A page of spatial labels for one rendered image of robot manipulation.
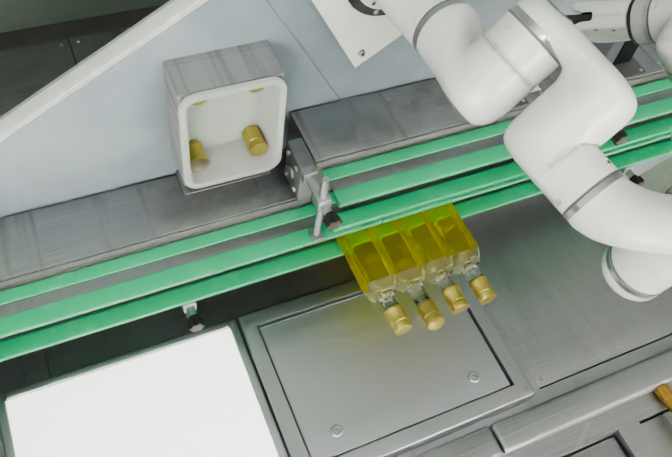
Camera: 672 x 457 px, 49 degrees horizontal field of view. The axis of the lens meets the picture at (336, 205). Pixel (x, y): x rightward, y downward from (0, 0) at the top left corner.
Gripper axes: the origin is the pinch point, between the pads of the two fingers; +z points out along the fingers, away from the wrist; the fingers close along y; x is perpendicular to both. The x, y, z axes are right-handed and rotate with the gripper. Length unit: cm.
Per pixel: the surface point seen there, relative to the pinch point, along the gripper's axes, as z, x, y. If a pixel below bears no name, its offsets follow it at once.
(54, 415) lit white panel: 48, 76, 61
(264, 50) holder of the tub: 24, 12, 44
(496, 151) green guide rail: 9.2, 22.1, -0.2
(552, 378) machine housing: 2, 64, -17
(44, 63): 107, 11, 48
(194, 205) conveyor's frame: 41, 38, 43
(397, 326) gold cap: 12, 55, 18
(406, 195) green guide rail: 20.3, 32.1, 10.8
